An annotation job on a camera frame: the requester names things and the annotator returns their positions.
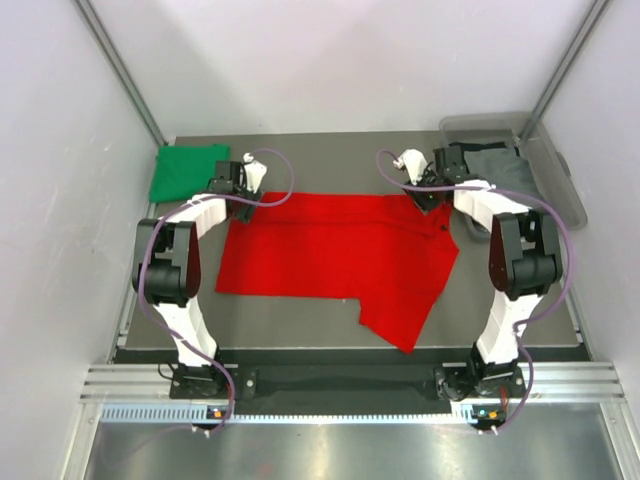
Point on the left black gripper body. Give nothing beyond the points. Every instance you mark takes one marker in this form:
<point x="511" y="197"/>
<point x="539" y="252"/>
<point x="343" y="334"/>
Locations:
<point x="244" y="212"/>

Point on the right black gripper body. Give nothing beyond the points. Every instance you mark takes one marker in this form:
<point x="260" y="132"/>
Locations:
<point x="425" y="197"/>

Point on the red t shirt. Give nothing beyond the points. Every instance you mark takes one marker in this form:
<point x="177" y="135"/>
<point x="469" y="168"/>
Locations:
<point x="380" y="250"/>

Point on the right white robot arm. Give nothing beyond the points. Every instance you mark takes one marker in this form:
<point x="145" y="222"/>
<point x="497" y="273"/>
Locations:
<point x="524" y="262"/>

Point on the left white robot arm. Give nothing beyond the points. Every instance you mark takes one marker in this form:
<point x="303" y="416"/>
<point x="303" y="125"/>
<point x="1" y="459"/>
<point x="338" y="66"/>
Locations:
<point x="166" y="271"/>

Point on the black t shirt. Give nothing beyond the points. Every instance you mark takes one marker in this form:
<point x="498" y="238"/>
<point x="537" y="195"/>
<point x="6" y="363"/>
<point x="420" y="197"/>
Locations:
<point x="475" y="146"/>

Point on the folded green t shirt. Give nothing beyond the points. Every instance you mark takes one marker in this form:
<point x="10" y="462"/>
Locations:
<point x="182" y="171"/>

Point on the grey t shirt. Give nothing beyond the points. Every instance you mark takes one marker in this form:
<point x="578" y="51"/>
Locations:
<point x="504" y="168"/>

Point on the clear plastic bin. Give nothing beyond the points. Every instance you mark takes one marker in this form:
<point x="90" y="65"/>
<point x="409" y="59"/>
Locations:
<point x="550" y="170"/>

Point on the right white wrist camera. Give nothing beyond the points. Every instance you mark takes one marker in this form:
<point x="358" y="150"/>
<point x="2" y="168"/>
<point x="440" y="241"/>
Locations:
<point x="414" y="163"/>

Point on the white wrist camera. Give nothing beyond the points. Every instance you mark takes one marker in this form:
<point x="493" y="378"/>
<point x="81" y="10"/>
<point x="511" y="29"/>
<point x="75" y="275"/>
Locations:
<point x="254" y="172"/>
<point x="414" y="163"/>

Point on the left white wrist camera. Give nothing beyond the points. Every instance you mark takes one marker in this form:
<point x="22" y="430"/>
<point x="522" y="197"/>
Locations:
<point x="254" y="172"/>

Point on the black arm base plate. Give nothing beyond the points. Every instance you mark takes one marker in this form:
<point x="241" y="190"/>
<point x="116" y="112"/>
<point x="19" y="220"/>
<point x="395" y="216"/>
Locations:
<point x="327" y="382"/>

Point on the slotted grey cable duct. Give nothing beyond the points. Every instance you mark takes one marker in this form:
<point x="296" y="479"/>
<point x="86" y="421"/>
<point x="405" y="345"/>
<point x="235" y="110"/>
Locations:
<point x="203" y="414"/>

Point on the right corner aluminium post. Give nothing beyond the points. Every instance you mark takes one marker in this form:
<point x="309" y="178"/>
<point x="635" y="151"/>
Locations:
<point x="588" y="24"/>

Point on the corner aluminium post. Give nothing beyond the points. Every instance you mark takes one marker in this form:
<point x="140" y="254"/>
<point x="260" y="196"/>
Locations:
<point x="588" y="24"/>
<point x="99" y="33"/>

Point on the left corner aluminium post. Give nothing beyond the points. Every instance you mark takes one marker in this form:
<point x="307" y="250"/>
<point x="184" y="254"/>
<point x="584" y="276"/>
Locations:
<point x="99" y="33"/>

